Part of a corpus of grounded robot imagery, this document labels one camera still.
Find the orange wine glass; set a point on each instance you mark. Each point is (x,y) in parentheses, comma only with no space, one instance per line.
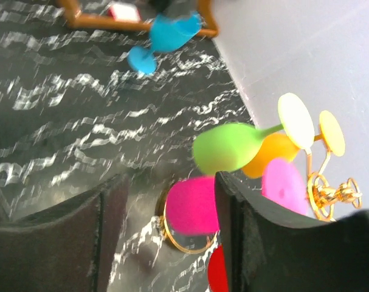
(278,145)

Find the gold wire glass rack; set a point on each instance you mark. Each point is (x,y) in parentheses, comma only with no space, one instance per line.
(321,197)

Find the red wine glass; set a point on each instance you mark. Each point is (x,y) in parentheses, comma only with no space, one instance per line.
(216,272)

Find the pink wine glass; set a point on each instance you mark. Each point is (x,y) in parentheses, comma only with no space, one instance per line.
(190,207)

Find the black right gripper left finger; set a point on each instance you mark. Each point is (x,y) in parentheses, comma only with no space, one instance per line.
(67,247)

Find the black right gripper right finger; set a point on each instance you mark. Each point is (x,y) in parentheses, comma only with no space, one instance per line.
(270,248)

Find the blue wine glass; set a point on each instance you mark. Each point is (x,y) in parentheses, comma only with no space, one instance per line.
(166,35)

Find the green wine glass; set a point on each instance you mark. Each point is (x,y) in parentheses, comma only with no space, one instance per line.
(231,146)

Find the white red small box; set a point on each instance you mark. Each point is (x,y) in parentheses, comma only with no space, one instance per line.
(121,11)

